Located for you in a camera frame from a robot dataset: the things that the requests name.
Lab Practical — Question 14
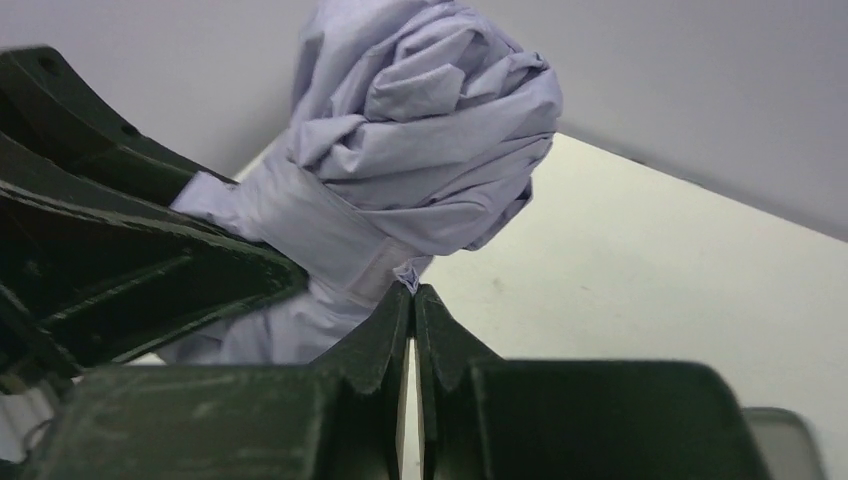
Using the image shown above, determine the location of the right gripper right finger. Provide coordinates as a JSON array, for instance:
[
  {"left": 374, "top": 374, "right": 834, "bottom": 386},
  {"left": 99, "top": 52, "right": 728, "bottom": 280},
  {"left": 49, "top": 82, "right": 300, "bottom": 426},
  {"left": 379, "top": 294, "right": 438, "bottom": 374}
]
[{"left": 414, "top": 285, "right": 769, "bottom": 479}]

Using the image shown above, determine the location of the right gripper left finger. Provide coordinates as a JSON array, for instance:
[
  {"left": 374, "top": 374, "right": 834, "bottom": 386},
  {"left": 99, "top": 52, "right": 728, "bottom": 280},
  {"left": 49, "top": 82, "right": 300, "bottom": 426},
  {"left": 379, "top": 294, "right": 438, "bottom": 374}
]
[{"left": 26, "top": 284, "right": 412, "bottom": 479}]

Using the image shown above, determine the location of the lilac folding umbrella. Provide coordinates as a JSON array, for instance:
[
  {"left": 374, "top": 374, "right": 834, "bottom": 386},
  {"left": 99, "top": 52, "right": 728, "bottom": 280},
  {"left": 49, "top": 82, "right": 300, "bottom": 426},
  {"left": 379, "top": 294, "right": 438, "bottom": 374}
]
[{"left": 159, "top": 1, "right": 563, "bottom": 364}]

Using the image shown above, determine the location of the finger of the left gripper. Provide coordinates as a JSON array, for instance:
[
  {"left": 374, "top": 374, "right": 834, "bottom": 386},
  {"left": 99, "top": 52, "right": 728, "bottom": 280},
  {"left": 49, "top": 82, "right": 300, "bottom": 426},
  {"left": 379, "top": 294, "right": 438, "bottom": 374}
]
[
  {"left": 1, "top": 45, "right": 207, "bottom": 206},
  {"left": 1, "top": 182, "right": 306, "bottom": 381}
]

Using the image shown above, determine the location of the black umbrella case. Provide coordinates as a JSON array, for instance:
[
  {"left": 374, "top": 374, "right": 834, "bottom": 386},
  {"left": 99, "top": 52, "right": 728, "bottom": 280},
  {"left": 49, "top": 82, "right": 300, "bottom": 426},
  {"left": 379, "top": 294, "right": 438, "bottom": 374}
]
[{"left": 743, "top": 407, "right": 828, "bottom": 480}]

